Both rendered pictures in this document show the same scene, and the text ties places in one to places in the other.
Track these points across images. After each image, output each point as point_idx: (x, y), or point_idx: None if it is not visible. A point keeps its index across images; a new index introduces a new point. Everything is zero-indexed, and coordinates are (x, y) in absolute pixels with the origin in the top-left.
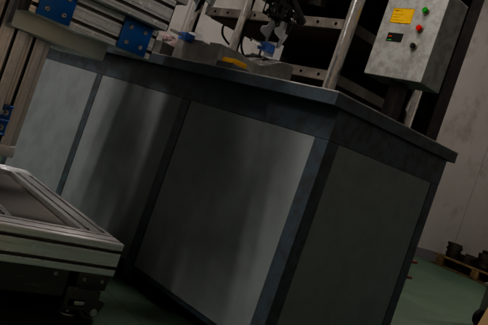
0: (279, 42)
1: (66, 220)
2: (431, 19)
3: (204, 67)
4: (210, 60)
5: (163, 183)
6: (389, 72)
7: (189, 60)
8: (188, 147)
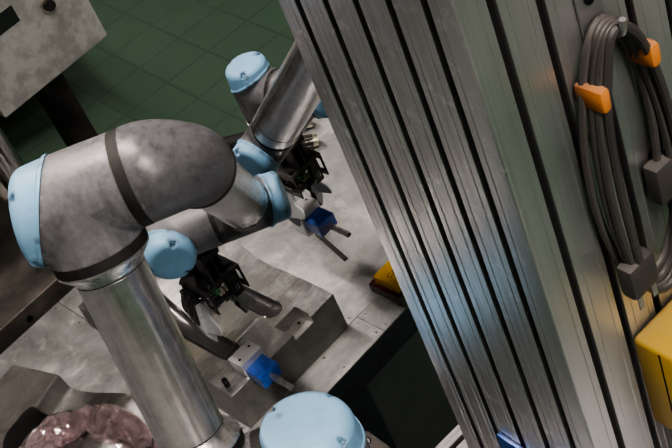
0: (319, 195)
1: None
2: None
3: (394, 328)
4: (334, 327)
5: None
6: (49, 73)
7: (360, 357)
8: (413, 408)
